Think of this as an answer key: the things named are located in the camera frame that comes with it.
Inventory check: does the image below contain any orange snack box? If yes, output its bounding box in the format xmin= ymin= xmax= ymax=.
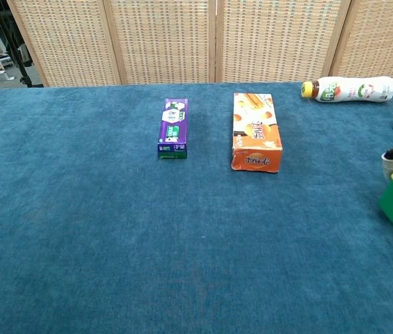
xmin=231 ymin=92 xmax=283 ymax=174

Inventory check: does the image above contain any white bottle with yellow cap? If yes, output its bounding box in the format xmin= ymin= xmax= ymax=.
xmin=300 ymin=76 xmax=393 ymax=104

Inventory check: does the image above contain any purple toothpaste box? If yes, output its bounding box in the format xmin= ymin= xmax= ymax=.
xmin=157 ymin=98 xmax=189 ymax=160

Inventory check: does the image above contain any woven wooden folding screen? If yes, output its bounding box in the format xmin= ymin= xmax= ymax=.
xmin=6 ymin=0 xmax=393 ymax=88

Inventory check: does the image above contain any blue table cloth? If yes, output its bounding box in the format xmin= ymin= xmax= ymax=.
xmin=0 ymin=78 xmax=393 ymax=334

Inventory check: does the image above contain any black tripod stand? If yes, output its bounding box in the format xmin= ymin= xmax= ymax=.
xmin=0 ymin=0 xmax=35 ymax=88

